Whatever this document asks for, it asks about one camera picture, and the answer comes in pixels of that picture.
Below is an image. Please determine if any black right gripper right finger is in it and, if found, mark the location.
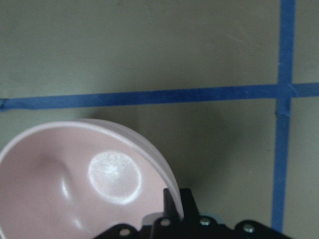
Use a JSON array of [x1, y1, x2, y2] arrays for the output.
[[179, 188, 199, 218]]

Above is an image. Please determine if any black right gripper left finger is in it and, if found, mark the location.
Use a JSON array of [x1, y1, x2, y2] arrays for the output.
[[163, 188, 180, 220]]

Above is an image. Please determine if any pink bowl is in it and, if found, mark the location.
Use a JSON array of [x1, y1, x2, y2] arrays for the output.
[[0, 119, 184, 239]]

